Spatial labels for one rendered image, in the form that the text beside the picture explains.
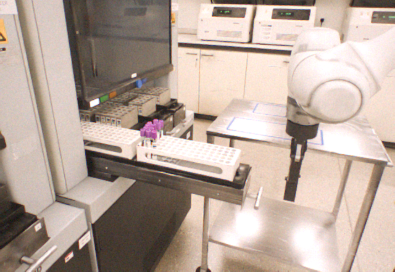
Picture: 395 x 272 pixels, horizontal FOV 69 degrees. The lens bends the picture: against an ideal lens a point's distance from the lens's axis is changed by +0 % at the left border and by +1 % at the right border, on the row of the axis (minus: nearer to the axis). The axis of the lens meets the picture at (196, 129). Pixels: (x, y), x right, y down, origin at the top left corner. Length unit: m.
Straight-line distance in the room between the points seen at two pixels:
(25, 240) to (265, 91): 2.70
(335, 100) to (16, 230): 0.65
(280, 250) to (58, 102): 1.07
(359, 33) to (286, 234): 2.07
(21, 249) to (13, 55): 0.41
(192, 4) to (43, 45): 3.19
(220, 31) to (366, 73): 2.66
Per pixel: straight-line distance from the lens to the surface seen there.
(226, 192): 0.80
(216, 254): 1.72
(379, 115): 3.23
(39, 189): 0.85
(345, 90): 0.49
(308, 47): 0.66
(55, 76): 0.82
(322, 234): 1.55
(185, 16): 3.91
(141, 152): 0.87
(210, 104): 3.29
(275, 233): 1.48
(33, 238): 0.76
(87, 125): 1.05
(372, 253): 2.01
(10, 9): 0.75
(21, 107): 0.77
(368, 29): 3.05
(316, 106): 0.49
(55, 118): 0.84
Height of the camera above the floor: 1.25
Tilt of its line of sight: 24 degrees down
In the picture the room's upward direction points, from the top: 2 degrees clockwise
